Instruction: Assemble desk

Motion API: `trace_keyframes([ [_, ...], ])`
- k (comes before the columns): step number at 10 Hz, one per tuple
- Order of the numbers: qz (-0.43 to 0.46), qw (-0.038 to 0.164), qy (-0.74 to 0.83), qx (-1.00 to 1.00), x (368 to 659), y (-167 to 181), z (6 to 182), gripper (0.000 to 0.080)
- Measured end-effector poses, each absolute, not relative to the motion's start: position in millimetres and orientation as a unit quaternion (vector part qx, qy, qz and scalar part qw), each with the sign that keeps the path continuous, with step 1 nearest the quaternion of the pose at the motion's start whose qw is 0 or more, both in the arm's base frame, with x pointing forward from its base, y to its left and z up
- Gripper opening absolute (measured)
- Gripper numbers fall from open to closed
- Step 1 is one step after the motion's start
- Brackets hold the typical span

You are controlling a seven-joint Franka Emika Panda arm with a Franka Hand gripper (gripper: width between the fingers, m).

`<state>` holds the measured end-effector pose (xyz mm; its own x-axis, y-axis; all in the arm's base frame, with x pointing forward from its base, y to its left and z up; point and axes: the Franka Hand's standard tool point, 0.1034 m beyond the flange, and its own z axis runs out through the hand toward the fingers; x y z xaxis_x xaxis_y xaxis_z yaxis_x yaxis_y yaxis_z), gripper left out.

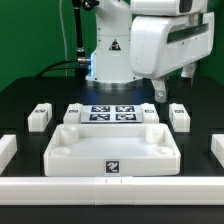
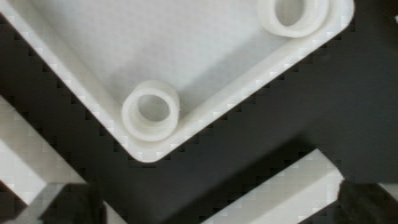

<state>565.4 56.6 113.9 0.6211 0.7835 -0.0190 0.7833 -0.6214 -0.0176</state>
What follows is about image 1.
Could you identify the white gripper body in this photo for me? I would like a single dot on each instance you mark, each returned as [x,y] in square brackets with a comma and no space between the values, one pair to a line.
[160,45]

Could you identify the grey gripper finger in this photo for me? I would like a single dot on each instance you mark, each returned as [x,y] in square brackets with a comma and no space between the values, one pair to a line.
[160,90]
[186,78]

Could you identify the white desk top tray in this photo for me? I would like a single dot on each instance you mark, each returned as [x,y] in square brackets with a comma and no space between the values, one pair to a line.
[89,150]

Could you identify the fiducial marker plate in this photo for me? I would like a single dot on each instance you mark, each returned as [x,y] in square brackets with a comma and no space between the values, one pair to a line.
[111,114]

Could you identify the white front fence bar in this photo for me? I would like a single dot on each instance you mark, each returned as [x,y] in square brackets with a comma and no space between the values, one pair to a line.
[112,191]

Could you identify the white left fence block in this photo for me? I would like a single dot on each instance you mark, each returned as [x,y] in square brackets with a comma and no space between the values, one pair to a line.
[8,148]

